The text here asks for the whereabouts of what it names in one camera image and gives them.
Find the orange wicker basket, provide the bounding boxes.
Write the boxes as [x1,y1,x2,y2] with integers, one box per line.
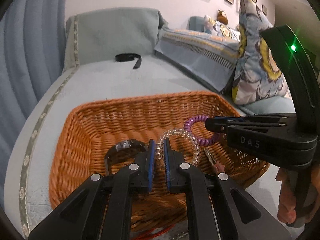
[49,91,269,232]

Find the black wrist watch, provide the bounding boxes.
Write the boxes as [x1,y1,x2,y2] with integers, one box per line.
[104,139,146,176]

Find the small floral pillow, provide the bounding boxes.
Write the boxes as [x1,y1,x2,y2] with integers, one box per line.
[204,15,240,41]

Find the black strap on bed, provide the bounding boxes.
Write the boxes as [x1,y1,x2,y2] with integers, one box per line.
[114,52,143,69]

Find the person's right hand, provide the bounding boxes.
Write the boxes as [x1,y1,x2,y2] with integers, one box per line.
[275,166,320,224]

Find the large floral pillow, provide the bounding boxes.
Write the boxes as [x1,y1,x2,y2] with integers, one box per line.
[232,0,289,105]

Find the purple spiral hair tie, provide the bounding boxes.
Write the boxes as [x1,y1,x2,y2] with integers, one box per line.
[183,115,221,146]

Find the clear spiral hair tie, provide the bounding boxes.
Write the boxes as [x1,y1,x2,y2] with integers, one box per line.
[154,127,201,167]

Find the brown hair clip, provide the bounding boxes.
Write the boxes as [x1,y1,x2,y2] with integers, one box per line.
[204,148,225,174]

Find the teal headboard cushion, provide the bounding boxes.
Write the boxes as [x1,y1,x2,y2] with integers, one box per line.
[63,7,168,70]

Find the brown owl plush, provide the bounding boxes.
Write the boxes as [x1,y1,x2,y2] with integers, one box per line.
[217,10,228,25]

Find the folded blue patterned quilt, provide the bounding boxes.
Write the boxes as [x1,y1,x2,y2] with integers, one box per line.
[155,27,239,94]

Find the teal bed cover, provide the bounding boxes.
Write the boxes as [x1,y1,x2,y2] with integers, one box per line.
[4,55,280,239]

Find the red braided cord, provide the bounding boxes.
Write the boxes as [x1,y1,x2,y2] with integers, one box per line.
[134,223,177,240]

